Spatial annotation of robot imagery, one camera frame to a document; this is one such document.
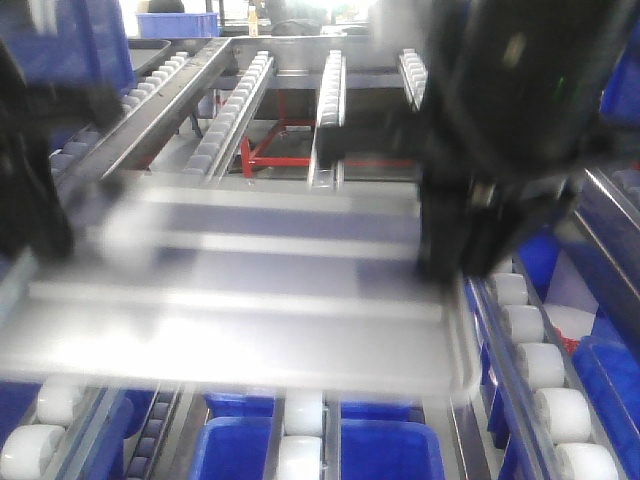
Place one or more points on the metal divider rail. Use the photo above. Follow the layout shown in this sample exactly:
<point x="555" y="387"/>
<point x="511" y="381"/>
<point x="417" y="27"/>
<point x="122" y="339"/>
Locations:
<point x="144" y="132"/>

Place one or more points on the white roller track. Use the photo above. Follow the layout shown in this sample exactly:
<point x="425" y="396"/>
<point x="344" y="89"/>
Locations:
<point x="329" y="113"/>
<point x="219" y="145"/>
<point x="414" y="75"/>

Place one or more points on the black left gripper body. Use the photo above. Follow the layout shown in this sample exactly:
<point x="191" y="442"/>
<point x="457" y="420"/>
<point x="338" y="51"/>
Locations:
<point x="31" y="213"/>

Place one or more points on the large grey tray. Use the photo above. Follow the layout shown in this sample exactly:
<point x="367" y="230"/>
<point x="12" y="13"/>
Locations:
<point x="147" y="54"/>

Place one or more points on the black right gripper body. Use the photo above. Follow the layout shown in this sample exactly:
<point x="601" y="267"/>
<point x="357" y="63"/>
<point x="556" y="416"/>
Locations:
<point x="510" y="116"/>

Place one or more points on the silver ribbed tray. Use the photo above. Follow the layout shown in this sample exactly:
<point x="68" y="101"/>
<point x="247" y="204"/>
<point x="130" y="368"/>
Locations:
<point x="242" y="283"/>

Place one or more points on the red metal frame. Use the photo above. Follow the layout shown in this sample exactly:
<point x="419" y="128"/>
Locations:
<point x="277" y="143"/>

